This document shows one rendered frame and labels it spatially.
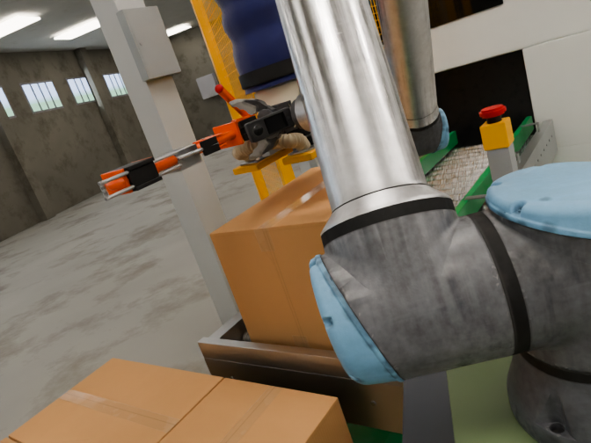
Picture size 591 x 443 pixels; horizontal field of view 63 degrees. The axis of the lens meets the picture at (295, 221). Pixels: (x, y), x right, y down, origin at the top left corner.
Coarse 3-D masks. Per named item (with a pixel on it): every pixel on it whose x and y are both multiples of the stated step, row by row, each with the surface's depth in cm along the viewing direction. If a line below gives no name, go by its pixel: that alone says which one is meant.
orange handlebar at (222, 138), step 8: (208, 136) 120; (216, 136) 116; (224, 136) 118; (232, 136) 120; (224, 144) 118; (200, 152) 112; (168, 160) 104; (176, 160) 106; (160, 168) 102; (112, 184) 95; (120, 184) 95
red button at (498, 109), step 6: (486, 108) 134; (492, 108) 131; (498, 108) 130; (504, 108) 130; (480, 114) 133; (486, 114) 131; (492, 114) 130; (498, 114) 130; (486, 120) 134; (492, 120) 132; (498, 120) 132
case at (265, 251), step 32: (288, 192) 155; (320, 192) 142; (224, 224) 142; (256, 224) 131; (288, 224) 121; (320, 224) 116; (224, 256) 138; (256, 256) 131; (288, 256) 125; (256, 288) 137; (288, 288) 130; (256, 320) 142; (288, 320) 135; (320, 320) 129
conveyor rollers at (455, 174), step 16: (480, 144) 299; (448, 160) 294; (464, 160) 280; (480, 160) 267; (432, 176) 267; (448, 176) 261; (464, 176) 248; (448, 192) 235; (464, 192) 230; (480, 208) 202
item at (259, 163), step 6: (282, 150) 148; (288, 150) 151; (264, 156) 144; (270, 156) 144; (276, 156) 146; (282, 156) 148; (246, 162) 145; (252, 162) 142; (258, 162) 141; (264, 162) 141; (270, 162) 143; (240, 168) 142; (246, 168) 141; (252, 168) 139; (258, 168) 139; (234, 174) 144
